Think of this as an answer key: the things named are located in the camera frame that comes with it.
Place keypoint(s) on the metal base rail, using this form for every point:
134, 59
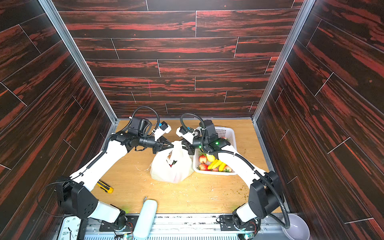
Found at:
191, 227

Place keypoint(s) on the red fake apple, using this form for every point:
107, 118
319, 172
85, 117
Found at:
203, 159

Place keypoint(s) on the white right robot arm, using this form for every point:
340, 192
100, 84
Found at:
265, 188

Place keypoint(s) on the yellow black screwdriver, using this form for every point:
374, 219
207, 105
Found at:
105, 187

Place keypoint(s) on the white fruit-print plastic bag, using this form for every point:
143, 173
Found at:
172, 165

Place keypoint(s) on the white clock face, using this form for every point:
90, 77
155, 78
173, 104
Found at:
70, 228

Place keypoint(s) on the pale green cylinder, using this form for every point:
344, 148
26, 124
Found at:
145, 220

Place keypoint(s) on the yellow fake banana bunch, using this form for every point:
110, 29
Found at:
216, 166

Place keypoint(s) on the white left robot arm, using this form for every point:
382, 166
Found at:
74, 192

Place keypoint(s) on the white bowl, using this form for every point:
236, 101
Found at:
298, 230

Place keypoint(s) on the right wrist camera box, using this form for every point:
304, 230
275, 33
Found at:
185, 134

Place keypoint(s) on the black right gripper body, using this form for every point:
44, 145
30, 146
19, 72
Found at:
191, 146

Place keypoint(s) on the white plastic perforated basket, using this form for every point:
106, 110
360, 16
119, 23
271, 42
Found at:
222, 132

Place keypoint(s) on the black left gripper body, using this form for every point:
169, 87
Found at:
159, 144

